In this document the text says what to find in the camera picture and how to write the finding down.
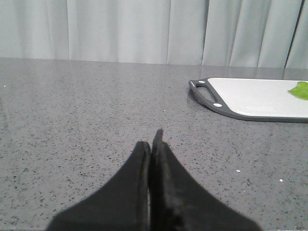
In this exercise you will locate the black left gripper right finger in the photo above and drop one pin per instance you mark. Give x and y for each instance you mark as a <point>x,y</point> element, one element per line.
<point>179,203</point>

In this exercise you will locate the white cutting board grey rim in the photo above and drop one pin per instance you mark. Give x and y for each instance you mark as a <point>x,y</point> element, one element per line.
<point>263,100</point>

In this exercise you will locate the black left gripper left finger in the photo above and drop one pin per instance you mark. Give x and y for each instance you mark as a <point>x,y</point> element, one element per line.
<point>120,205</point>

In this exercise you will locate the green lettuce leaf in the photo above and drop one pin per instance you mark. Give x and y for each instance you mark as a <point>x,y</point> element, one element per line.
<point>300,90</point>

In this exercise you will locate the white curtain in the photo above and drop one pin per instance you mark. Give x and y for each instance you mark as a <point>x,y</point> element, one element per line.
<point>248,33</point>

